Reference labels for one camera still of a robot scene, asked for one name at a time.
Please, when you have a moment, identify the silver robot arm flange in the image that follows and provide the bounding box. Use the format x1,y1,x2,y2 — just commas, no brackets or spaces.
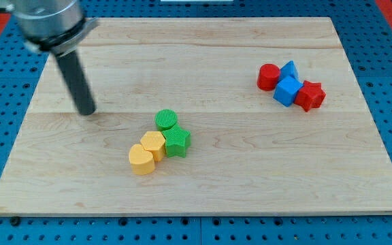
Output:
6,0,99,57

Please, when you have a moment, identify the green circle block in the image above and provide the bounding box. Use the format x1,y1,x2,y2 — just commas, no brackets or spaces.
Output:
154,109,178,131

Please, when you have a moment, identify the light wooden board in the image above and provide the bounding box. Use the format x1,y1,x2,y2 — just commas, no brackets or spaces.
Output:
0,17,392,217

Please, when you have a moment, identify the green star block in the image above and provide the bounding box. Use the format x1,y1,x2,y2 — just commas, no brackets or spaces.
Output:
162,124,191,158

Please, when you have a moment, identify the yellow hexagon block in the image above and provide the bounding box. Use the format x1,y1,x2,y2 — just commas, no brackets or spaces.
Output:
140,131,166,162

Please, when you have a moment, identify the yellow heart block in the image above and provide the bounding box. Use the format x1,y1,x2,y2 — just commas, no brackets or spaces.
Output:
129,144,155,175

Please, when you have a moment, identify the red cylinder block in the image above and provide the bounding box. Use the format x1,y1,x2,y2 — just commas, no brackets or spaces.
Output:
257,64,280,91

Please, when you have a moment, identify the blue cube block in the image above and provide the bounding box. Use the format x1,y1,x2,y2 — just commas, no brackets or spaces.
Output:
273,76,303,107

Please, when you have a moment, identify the blue triangle block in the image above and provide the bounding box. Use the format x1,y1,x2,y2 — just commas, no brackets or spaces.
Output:
279,60,299,80

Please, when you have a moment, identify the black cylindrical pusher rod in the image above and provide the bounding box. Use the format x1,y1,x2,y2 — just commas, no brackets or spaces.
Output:
55,50,96,116

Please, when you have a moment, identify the red star block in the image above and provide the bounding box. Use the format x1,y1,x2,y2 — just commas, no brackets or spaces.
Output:
294,80,326,112

